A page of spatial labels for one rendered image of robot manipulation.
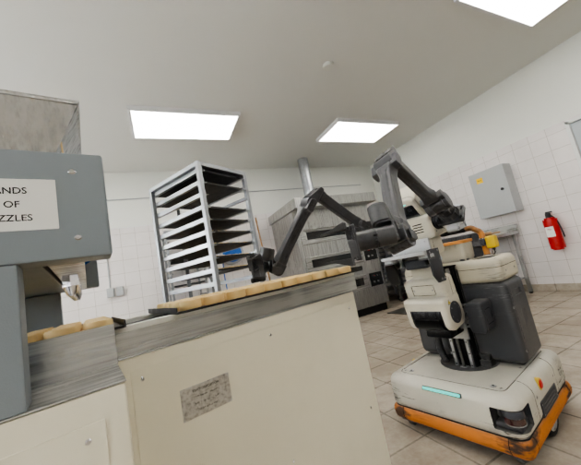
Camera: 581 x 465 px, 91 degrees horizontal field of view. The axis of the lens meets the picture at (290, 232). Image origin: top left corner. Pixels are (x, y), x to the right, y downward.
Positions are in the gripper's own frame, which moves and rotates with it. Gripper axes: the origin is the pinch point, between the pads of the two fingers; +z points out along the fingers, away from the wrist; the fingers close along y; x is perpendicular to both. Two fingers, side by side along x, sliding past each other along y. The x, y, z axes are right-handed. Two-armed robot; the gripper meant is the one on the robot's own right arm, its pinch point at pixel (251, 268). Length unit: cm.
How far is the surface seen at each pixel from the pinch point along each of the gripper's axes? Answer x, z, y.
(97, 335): -8, 71, -8
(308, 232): -3, -326, 46
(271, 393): 13, 44, -33
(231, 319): 8, 48, -13
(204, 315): 3, 53, -10
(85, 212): 3, 82, 11
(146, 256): -255, -280, 62
